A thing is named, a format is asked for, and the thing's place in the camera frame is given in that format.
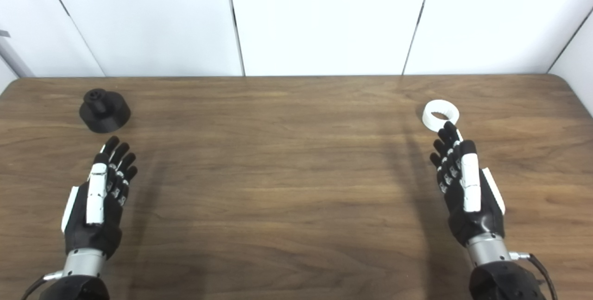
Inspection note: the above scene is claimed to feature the left wrist thick black cable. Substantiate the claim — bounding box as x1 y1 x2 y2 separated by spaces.
21 271 63 300

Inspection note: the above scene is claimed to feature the round black plastic part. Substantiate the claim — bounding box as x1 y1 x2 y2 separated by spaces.
79 88 131 134

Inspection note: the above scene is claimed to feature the grey wall post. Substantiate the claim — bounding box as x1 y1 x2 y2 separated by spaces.
0 29 35 78

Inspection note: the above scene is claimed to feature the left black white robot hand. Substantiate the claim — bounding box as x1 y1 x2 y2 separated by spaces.
61 136 139 278

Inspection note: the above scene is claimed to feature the right wrist thick black cable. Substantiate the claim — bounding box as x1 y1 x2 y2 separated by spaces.
510 252 559 300

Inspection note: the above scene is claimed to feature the white plastic ring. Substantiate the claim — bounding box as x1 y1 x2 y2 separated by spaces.
422 100 460 133

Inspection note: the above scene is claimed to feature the wrist thick black cable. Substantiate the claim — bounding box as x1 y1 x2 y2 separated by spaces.
21 271 63 300
510 252 559 300

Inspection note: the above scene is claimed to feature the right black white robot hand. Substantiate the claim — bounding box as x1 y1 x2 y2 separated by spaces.
430 121 512 267

